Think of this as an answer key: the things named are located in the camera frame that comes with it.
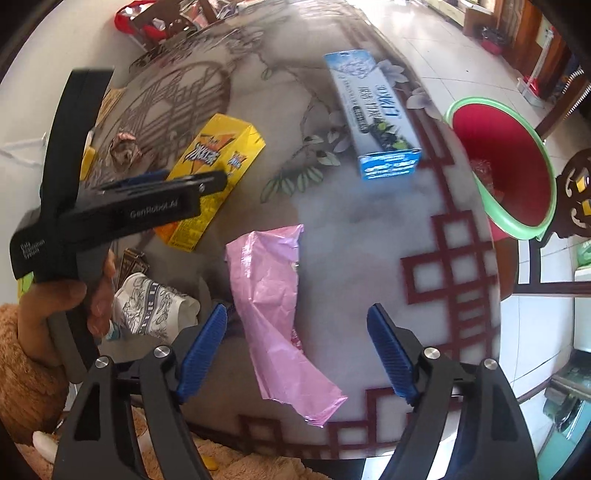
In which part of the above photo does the brown fleece clothing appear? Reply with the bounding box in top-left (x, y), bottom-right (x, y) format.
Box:
top-left (28, 415), bottom-right (324, 480)

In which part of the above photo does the person's left forearm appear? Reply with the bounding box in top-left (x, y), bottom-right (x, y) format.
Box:
top-left (0, 302), bottom-right (70, 444)

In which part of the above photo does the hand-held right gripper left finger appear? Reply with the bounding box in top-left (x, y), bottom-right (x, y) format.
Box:
top-left (51, 302), bottom-right (229, 480)

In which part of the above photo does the broom white handle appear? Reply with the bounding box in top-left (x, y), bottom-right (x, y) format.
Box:
top-left (531, 28), bottom-right (555, 100)

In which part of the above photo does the red bin green rim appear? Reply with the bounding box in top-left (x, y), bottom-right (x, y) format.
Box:
top-left (444, 96), bottom-right (558, 241)

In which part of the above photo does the person's left hand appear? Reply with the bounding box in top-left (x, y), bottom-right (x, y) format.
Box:
top-left (17, 251), bottom-right (117, 365)

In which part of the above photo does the printed paper cup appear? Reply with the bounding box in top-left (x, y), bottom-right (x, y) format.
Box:
top-left (112, 271), bottom-right (201, 336)

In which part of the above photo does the white dustpan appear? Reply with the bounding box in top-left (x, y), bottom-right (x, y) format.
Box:
top-left (516, 76), bottom-right (546, 109)

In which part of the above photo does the pink plastic bag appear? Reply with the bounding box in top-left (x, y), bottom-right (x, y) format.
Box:
top-left (225, 224), bottom-right (348, 428)

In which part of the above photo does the green appliance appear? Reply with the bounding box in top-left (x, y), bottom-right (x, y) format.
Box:
top-left (542, 348), bottom-right (591, 435)

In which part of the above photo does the television cabinet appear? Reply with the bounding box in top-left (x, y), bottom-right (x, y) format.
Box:
top-left (429, 0), bottom-right (497, 38)

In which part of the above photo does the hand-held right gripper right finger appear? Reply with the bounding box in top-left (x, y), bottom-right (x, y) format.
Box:
top-left (367, 302), bottom-right (541, 480)

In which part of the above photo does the brown striped wrapper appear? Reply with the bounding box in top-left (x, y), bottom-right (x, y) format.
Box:
top-left (115, 248), bottom-right (149, 291)

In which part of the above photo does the white coiled cord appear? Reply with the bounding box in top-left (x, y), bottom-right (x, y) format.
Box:
top-left (561, 68), bottom-right (591, 118)

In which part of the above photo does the small red waste bin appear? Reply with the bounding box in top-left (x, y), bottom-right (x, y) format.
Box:
top-left (480, 27), bottom-right (505, 55)

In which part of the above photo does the red bag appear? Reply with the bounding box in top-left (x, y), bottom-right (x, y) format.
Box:
top-left (115, 2), bottom-right (204, 38)

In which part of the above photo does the blue white milk carton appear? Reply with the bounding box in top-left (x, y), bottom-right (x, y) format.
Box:
top-left (323, 49), bottom-right (422, 182)

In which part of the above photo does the carved wooden dining chair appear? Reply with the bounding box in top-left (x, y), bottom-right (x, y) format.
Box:
top-left (131, 4), bottom-right (218, 51)
top-left (501, 69), bottom-right (591, 296)

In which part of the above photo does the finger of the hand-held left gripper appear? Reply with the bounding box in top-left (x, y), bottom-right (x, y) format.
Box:
top-left (99, 168), bottom-right (229, 193)

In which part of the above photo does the yellow star print carton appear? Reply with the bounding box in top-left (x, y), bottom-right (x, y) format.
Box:
top-left (154, 114), bottom-right (267, 253)

